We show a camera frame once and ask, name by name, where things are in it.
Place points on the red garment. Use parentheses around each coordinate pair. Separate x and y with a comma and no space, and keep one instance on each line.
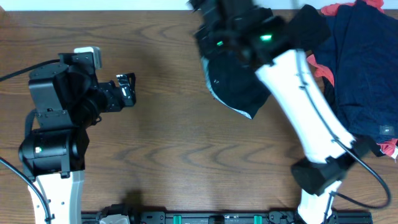
(386,148)

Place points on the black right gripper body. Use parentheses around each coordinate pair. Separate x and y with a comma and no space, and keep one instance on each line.
(203,38)

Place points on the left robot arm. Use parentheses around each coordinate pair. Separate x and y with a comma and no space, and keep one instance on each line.
(68,99)

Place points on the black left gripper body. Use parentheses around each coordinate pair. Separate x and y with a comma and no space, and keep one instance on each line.
(125,91)

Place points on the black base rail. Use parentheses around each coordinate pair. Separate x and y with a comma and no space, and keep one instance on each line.
(120,213)

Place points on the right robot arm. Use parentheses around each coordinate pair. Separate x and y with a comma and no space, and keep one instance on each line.
(249,54)

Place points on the black shorts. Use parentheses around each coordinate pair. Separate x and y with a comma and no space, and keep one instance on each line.
(234,84)

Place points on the navy blue garment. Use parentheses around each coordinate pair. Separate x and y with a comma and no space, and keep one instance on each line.
(362,56)

